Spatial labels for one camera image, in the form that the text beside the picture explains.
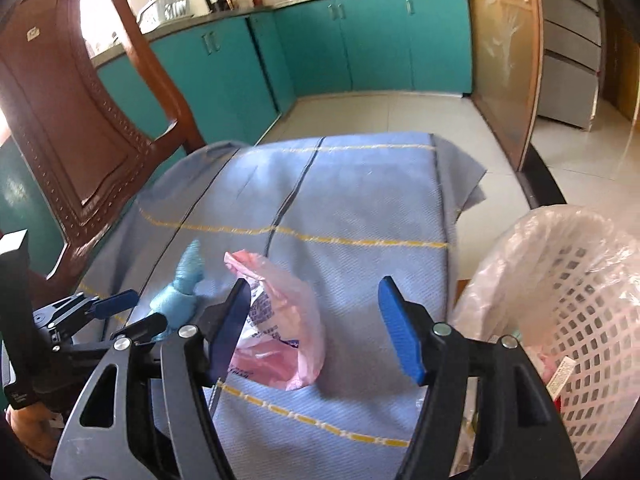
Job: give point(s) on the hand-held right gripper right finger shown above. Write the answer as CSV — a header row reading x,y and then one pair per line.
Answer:
x,y
400,330

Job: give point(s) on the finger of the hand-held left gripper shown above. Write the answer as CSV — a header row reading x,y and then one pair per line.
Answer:
x,y
145,327
117,302

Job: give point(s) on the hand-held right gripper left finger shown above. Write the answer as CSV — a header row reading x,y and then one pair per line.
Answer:
x,y
232,330

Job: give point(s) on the light blue fluffy cloth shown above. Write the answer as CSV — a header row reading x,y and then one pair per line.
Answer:
x,y
182,290

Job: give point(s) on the pink plastic bag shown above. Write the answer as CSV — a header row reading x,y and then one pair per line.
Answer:
x,y
290,310

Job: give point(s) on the white mesh plastic basket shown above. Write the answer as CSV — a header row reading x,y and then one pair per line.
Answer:
x,y
575,320

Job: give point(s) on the person's left hand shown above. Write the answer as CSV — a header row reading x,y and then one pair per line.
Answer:
x,y
30,432

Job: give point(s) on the blue striped cloth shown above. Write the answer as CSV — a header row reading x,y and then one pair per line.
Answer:
x,y
350,200

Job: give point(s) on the red snack wrapper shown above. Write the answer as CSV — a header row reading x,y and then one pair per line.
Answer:
x,y
561,377

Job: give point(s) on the carved wooden chair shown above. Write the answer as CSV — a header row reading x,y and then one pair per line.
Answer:
x,y
75,110

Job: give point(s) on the teal kitchen cabinets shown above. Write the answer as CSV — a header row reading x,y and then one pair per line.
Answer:
x,y
375,45

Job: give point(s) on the frosted glass partition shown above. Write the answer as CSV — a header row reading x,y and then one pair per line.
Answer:
x,y
505,60

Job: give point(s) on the white dish rack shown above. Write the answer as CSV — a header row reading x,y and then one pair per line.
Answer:
x,y
165,10

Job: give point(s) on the grey refrigerator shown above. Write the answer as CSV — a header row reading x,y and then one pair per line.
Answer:
x,y
567,45

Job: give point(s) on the brown wooden door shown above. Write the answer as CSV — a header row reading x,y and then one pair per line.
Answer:
x,y
622,60

